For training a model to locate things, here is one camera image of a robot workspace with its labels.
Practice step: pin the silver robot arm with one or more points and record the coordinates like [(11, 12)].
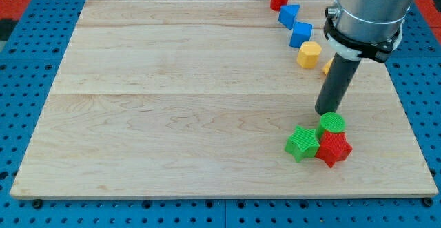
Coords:
[(368, 21)]

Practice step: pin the blue cube block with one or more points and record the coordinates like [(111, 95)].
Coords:
[(301, 33)]

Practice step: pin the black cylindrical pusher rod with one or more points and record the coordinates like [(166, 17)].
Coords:
[(337, 81)]

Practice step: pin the green cylinder block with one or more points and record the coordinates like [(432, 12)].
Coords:
[(331, 122)]

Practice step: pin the yellow block behind rod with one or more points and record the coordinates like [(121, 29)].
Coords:
[(326, 67)]

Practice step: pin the red star block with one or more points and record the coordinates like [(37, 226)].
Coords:
[(333, 148)]

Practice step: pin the blue triangular block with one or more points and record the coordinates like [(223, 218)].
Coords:
[(288, 14)]

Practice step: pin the wooden board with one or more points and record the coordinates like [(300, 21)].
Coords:
[(195, 99)]

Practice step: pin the yellow hexagon block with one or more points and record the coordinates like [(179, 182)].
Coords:
[(309, 54)]

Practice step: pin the green star block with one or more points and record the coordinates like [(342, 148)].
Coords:
[(302, 144)]

